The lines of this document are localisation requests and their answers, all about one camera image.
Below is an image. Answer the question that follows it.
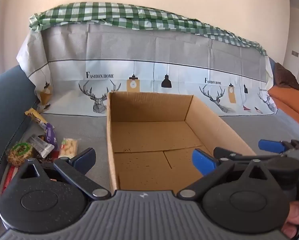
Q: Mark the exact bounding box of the purple snack packet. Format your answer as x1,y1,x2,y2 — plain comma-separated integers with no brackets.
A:
44,123,58,145

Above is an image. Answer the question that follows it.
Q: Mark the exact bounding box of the brown cardboard box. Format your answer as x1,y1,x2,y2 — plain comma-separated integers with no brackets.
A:
106,92,256,192

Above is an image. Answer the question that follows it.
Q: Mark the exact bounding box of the silver snack packet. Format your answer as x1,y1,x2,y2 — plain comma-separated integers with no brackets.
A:
27,134,55,158

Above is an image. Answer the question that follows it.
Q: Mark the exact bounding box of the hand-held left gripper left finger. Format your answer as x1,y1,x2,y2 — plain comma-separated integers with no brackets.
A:
14,147,111,201

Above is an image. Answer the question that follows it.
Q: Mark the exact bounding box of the grain cake green label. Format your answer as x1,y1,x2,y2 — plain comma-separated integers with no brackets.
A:
6,142,34,167

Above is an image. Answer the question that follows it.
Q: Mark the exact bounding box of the white puffed snack packet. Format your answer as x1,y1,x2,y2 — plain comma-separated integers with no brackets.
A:
58,137,79,158

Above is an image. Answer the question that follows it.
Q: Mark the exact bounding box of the grey deer print cover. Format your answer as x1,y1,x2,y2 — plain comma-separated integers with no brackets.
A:
16,20,277,117

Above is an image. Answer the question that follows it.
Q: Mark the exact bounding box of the orange cushion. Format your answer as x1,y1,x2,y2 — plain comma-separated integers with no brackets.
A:
267,85,299,130

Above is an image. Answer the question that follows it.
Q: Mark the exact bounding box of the person's right hand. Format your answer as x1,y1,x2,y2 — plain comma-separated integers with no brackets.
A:
281,200,299,240

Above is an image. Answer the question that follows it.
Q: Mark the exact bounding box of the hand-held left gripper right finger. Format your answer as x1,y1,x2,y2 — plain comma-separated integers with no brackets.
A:
176,148,275,202

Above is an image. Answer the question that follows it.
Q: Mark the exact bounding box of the gold snack packet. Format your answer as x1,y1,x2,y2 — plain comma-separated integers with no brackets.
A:
24,108,48,130

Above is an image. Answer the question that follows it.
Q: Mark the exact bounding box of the dark brown snack packet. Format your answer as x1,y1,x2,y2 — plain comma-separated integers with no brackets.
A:
34,151,60,164

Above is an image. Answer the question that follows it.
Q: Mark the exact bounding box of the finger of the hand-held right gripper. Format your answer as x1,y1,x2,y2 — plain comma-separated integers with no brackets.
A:
213,147,251,161
259,139,293,154

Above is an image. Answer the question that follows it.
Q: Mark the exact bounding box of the green checked cloth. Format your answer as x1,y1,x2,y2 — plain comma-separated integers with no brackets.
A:
29,2,268,55

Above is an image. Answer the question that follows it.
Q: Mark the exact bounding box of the red snack packet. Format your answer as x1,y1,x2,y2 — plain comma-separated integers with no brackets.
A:
1,165,21,195

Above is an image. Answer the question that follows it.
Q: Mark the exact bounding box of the brown blanket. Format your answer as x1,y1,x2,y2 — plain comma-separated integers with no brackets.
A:
274,62,299,90

